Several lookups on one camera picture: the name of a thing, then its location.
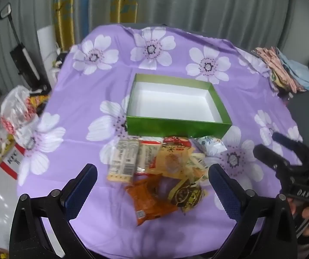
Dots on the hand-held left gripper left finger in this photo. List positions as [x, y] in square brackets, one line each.
[81, 191]

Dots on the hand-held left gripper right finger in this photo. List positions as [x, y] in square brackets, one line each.
[224, 191]

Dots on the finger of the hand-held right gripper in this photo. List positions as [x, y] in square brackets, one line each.
[272, 159]
[292, 143]

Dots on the brown and gold snack packet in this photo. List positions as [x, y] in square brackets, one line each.
[188, 195]

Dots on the white and blue snack packet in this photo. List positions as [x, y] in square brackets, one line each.
[211, 145]

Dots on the beige cracker packet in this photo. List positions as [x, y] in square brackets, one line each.
[123, 162]

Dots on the yellow rice cracker packet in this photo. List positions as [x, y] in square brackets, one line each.
[170, 162]

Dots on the orange snack packet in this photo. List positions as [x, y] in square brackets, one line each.
[149, 199]

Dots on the small red snack packet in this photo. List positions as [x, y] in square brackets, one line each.
[176, 141]

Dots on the red-edged beige snack packet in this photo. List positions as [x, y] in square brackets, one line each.
[146, 156]

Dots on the green cardboard box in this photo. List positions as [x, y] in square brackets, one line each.
[176, 126]

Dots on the pile of folded cloths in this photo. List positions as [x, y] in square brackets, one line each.
[286, 67]

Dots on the red and white carton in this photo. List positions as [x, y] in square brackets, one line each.
[7, 156]

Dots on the purple floral tablecloth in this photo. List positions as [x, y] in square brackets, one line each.
[89, 99]

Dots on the white and red plastic bag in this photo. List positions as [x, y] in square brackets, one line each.
[19, 110]

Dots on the upright floor cleaner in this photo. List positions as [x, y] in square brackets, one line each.
[24, 59]

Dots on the white cylindrical appliance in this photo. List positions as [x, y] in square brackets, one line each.
[47, 48]

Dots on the grey curtain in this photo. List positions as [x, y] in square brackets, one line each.
[197, 5]

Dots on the yellow patterned curtain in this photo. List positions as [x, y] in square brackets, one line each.
[62, 10]
[124, 0]

